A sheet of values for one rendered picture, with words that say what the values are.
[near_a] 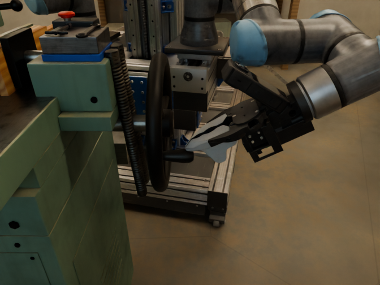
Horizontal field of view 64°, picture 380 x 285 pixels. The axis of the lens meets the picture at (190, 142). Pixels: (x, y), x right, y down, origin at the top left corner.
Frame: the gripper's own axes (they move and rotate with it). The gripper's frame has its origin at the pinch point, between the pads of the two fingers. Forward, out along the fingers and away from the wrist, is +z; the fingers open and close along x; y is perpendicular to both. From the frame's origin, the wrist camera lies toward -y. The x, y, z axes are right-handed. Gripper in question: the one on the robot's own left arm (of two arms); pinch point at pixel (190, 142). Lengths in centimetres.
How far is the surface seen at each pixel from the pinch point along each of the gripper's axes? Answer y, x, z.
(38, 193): -8.8, -9.5, 22.3
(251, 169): 90, 103, 10
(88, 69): -18.7, 4.3, 9.0
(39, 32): -28.4, 21.4, 20.9
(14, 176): -14.2, -13.2, 19.1
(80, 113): -13.2, 3.6, 15.3
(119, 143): 7.4, 33.4, 29.9
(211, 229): 77, 55, 33
